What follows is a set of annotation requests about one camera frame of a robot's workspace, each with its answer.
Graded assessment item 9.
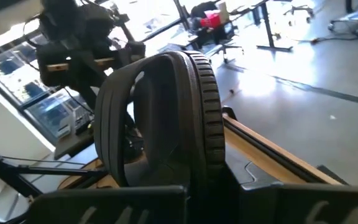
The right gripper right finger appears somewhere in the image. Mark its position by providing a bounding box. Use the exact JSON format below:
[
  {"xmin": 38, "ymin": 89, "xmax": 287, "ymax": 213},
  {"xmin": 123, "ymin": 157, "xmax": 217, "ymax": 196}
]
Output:
[{"xmin": 224, "ymin": 141, "xmax": 358, "ymax": 224}]

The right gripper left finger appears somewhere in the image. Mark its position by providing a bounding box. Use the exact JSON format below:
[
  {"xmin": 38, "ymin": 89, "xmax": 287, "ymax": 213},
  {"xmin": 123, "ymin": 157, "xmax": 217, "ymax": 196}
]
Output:
[{"xmin": 26, "ymin": 141, "xmax": 195, "ymax": 224}]

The black rubber slide sandal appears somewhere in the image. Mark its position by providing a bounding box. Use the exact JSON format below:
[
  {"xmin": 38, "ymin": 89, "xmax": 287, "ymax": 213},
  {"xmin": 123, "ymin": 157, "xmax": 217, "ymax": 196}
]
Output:
[{"xmin": 93, "ymin": 50, "xmax": 227, "ymax": 189}]

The office chair base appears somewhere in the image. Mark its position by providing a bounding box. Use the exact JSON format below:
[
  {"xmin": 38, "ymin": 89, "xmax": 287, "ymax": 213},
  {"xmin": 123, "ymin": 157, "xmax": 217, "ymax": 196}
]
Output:
[{"xmin": 208, "ymin": 42, "xmax": 246, "ymax": 65}]

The black background desk leg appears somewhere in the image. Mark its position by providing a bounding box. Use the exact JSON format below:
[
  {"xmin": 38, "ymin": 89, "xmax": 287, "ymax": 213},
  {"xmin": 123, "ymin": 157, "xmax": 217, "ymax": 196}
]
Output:
[{"xmin": 255, "ymin": 0, "xmax": 294, "ymax": 53}]

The red box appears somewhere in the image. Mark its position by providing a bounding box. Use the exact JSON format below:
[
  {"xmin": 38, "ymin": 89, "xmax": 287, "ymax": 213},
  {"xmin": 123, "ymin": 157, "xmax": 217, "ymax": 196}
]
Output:
[{"xmin": 200, "ymin": 9, "xmax": 223, "ymax": 29}]

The black aluminium table frame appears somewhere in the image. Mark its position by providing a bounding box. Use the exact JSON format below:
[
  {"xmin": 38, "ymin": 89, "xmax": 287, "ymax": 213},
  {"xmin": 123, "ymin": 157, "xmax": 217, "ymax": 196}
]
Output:
[{"xmin": 221, "ymin": 105, "xmax": 351, "ymax": 187}]

